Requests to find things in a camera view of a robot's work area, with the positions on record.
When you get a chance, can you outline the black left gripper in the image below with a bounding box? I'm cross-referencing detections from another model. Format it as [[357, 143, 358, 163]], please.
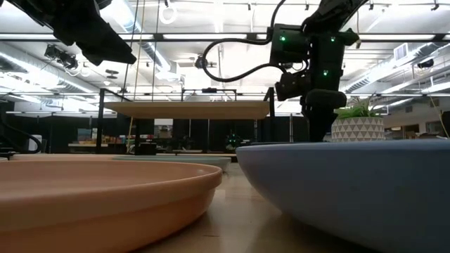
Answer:
[[6, 0, 137, 67]]

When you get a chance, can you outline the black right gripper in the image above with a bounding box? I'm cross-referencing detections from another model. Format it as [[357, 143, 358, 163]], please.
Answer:
[[301, 45, 348, 143]]

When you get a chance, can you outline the blue plate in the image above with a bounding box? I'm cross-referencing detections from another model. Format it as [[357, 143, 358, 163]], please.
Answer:
[[235, 139, 450, 253]]

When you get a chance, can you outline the grey plate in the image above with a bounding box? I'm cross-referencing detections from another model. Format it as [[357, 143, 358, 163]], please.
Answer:
[[112, 155, 232, 173]]

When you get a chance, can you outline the orange plate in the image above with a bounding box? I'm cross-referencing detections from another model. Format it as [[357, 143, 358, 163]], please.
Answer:
[[0, 160, 224, 253]]

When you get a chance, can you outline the succulent in patterned white pot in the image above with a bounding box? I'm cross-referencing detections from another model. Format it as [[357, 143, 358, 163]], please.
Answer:
[[330, 93, 387, 143]]

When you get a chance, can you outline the black ceiling spotlight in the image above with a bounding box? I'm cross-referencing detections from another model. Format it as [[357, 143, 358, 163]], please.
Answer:
[[44, 44, 80, 71]]

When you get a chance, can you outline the black beam with light bars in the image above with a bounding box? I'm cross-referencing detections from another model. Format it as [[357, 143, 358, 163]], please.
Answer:
[[0, 32, 450, 42]]

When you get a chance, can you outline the black robot with green light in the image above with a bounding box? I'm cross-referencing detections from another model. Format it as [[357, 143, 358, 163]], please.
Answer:
[[224, 130, 244, 153]]

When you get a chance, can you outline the white canister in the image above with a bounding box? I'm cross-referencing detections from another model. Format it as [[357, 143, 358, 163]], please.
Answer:
[[27, 134, 43, 155]]

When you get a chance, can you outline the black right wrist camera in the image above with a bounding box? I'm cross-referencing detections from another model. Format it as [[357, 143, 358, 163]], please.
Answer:
[[275, 72, 313, 102]]

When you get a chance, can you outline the white hanging ring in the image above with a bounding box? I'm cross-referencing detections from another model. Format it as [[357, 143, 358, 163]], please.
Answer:
[[158, 2, 178, 25]]

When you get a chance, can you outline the black round ceiling camera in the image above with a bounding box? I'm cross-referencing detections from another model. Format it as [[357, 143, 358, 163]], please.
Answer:
[[194, 54, 217, 70]]

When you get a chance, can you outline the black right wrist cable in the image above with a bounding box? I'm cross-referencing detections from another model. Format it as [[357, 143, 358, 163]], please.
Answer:
[[201, 0, 310, 84]]

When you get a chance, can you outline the wooden shelf with black frame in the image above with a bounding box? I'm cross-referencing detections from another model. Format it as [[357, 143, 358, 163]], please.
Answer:
[[95, 87, 277, 155]]

